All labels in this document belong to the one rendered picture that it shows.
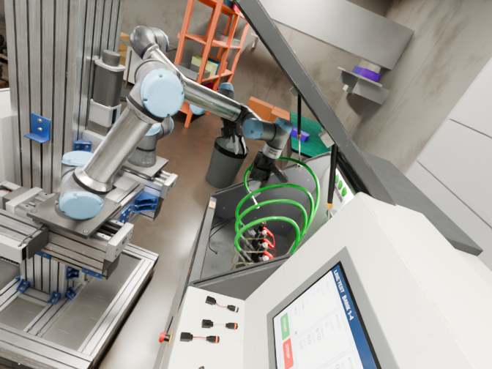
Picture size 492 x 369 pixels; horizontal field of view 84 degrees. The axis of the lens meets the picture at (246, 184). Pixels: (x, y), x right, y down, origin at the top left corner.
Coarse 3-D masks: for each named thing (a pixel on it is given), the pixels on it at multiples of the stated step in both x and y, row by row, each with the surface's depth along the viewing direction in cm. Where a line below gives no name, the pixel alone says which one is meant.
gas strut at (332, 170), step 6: (336, 150) 74; (336, 156) 75; (330, 162) 77; (336, 162) 76; (330, 168) 78; (330, 174) 78; (330, 180) 79; (330, 186) 80; (330, 192) 81; (330, 198) 83; (330, 204) 84
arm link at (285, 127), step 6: (276, 120) 104; (282, 120) 104; (276, 126) 103; (282, 126) 103; (288, 126) 103; (282, 132) 104; (288, 132) 105; (276, 138) 104; (282, 138) 105; (270, 144) 107; (276, 144) 106; (282, 144) 107
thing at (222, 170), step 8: (216, 144) 332; (224, 144) 363; (216, 152) 334; (224, 152) 326; (232, 152) 324; (240, 152) 364; (216, 160) 337; (224, 160) 331; (232, 160) 331; (240, 160) 337; (216, 168) 341; (224, 168) 337; (232, 168) 339; (208, 176) 356; (216, 176) 346; (224, 176) 344; (232, 176) 350; (216, 184) 352; (224, 184) 352
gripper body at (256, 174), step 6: (258, 150) 113; (258, 156) 111; (264, 156) 110; (258, 162) 112; (264, 162) 113; (270, 162) 113; (252, 168) 115; (258, 168) 112; (264, 168) 114; (252, 174) 115; (258, 174) 114; (264, 174) 113; (270, 174) 114; (258, 180) 115
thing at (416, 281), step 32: (352, 224) 73; (384, 224) 65; (416, 224) 73; (320, 256) 78; (352, 256) 67; (384, 256) 59; (416, 256) 58; (448, 256) 63; (288, 288) 83; (384, 288) 55; (416, 288) 50; (448, 288) 52; (480, 288) 56; (256, 320) 89; (384, 320) 52; (416, 320) 47; (448, 320) 44; (480, 320) 47; (256, 352) 80; (416, 352) 44; (448, 352) 41; (480, 352) 40
